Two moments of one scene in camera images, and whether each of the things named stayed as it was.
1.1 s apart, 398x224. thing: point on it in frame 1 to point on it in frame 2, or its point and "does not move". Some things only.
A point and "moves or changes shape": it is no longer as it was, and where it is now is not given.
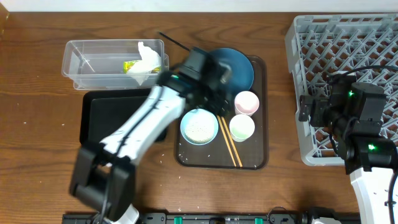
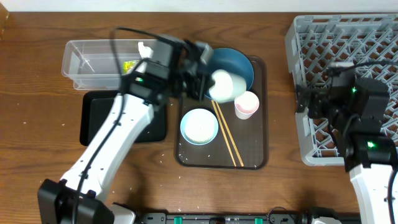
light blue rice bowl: x=199 y=127 does not move
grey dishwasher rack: x=318 y=45 does not move
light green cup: x=242 y=127 moves or changes shape
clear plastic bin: x=97 y=65 does not move
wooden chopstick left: x=229 y=145 does not move
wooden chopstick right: x=232 y=140 does not move
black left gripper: x=224 y=102 to x=198 y=90
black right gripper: x=319 y=104 to x=317 y=96
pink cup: x=246 y=102 does not move
